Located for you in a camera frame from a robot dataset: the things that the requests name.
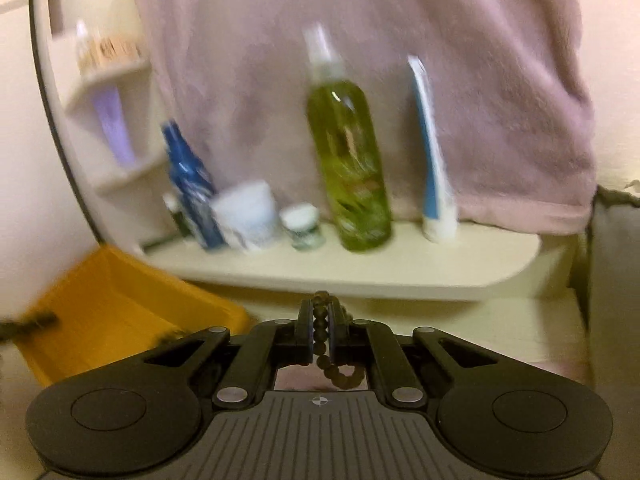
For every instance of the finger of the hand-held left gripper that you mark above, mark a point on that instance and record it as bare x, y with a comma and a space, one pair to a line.
27, 325

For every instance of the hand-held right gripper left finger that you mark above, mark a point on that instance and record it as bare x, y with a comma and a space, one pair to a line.
305, 330

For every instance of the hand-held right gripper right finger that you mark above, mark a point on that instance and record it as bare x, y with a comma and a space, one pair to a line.
340, 335

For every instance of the orange plastic tray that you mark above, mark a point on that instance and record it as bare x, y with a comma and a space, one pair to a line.
115, 305

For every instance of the beige shelf unit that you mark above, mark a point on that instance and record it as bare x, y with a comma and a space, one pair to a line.
400, 270

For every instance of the small green label jar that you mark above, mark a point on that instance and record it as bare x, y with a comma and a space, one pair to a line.
302, 227

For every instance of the white cream jar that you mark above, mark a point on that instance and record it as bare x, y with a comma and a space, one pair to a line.
247, 215

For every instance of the green spray bottle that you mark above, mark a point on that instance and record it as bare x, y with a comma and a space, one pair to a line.
350, 170

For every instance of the blue and white tube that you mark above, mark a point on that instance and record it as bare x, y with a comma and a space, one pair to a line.
432, 185

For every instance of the blue spray bottle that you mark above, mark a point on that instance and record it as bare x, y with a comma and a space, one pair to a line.
192, 185

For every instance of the purple tube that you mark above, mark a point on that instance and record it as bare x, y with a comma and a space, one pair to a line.
117, 130

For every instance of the pink table towel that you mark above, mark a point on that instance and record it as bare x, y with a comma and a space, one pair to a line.
560, 367

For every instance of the pink hanging towel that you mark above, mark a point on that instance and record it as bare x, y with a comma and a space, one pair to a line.
250, 85

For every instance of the tan wooden holder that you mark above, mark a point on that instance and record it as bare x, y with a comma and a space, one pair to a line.
112, 50

